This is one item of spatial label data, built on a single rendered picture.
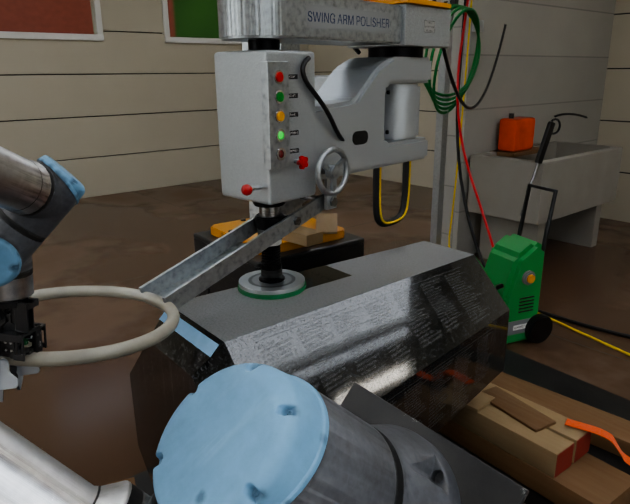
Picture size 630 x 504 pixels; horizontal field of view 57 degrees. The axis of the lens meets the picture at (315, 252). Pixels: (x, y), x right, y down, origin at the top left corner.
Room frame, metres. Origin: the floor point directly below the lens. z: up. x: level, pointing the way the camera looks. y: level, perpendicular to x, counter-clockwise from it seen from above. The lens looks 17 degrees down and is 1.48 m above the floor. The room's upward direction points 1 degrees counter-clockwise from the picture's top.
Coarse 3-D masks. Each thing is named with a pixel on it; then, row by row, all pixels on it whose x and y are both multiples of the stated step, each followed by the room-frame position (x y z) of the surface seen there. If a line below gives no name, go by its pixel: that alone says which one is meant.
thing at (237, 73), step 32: (224, 64) 1.71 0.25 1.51; (256, 64) 1.62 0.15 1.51; (288, 64) 1.66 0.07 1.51; (224, 96) 1.72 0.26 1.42; (256, 96) 1.63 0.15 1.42; (224, 128) 1.72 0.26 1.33; (256, 128) 1.63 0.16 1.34; (224, 160) 1.73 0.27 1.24; (256, 160) 1.63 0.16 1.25; (224, 192) 1.73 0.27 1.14; (256, 192) 1.64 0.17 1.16; (288, 192) 1.65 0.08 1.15
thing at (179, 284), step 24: (288, 216) 1.73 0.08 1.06; (312, 216) 1.80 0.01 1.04; (216, 240) 1.66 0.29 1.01; (240, 240) 1.72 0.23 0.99; (264, 240) 1.64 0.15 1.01; (192, 264) 1.58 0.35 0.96; (216, 264) 1.51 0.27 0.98; (240, 264) 1.57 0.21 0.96; (144, 288) 1.46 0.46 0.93; (168, 288) 1.51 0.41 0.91; (192, 288) 1.45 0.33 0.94
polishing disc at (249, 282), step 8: (256, 272) 1.81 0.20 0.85; (288, 272) 1.81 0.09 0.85; (296, 272) 1.81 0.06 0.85; (240, 280) 1.74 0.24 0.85; (248, 280) 1.74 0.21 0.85; (256, 280) 1.74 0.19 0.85; (288, 280) 1.73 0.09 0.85; (296, 280) 1.73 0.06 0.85; (304, 280) 1.73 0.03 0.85; (248, 288) 1.67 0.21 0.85; (256, 288) 1.66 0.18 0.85; (264, 288) 1.66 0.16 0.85; (272, 288) 1.66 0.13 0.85; (280, 288) 1.66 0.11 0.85; (288, 288) 1.66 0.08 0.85; (296, 288) 1.68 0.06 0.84
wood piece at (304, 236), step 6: (300, 228) 2.45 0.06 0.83; (306, 228) 2.45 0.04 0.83; (288, 234) 2.41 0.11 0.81; (294, 234) 2.39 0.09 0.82; (300, 234) 2.36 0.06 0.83; (306, 234) 2.35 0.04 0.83; (312, 234) 2.36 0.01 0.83; (318, 234) 2.38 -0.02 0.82; (288, 240) 2.41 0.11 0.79; (294, 240) 2.39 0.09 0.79; (300, 240) 2.36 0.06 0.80; (306, 240) 2.33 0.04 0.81; (312, 240) 2.36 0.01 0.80; (318, 240) 2.38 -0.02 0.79; (306, 246) 2.33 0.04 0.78
